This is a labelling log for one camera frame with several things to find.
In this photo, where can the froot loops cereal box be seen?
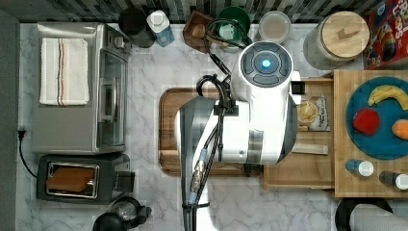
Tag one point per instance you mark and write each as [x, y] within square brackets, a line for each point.
[387, 47]

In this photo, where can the white and blue bottle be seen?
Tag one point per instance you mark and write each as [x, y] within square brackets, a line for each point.
[160, 26]

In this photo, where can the deep river chips bag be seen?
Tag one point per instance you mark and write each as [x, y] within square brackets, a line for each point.
[312, 115]

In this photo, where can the wooden utensil in drawer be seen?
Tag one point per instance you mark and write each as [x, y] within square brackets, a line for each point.
[307, 148]

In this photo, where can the yellow banana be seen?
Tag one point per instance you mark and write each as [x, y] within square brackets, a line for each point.
[383, 92]

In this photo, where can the blue shaker with white cap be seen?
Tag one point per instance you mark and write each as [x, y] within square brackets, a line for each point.
[359, 167]

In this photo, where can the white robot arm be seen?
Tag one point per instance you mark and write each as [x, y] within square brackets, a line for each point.
[249, 117]

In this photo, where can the black toaster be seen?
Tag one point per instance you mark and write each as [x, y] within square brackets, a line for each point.
[94, 180]

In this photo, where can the stainless steel toaster oven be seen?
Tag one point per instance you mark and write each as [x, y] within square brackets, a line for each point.
[99, 126]

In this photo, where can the black coffee grinder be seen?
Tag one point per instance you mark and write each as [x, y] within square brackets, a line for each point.
[125, 214]

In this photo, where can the clear lidded plastic container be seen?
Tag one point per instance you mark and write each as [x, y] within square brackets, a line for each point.
[274, 26]

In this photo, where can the red apple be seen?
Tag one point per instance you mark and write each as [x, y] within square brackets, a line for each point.
[366, 121]

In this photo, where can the black round canister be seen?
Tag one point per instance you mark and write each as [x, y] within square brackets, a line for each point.
[132, 22]

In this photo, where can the dark shaker with white cap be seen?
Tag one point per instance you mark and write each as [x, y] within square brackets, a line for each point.
[394, 179]

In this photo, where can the blue plate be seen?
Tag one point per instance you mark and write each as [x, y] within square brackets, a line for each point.
[383, 144]

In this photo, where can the toast slice in toaster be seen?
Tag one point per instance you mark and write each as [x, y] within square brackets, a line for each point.
[70, 179]

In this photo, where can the paper towel roll on holder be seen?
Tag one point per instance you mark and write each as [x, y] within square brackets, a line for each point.
[367, 214]

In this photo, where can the jar with wooden lid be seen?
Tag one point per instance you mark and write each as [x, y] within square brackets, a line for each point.
[337, 40]

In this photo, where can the brown wooden cutting board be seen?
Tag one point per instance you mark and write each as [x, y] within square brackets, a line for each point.
[170, 102]

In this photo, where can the brown wooden box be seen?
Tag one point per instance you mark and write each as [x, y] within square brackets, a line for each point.
[194, 31]

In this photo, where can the orange fruit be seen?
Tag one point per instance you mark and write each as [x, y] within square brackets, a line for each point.
[400, 129]

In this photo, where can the white striped dish towel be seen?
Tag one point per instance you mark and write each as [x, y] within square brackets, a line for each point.
[64, 74]

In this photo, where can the light wooden drawer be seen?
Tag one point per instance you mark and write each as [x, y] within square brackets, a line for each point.
[302, 170]

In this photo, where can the green bowl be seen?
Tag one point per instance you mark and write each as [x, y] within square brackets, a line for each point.
[230, 32]

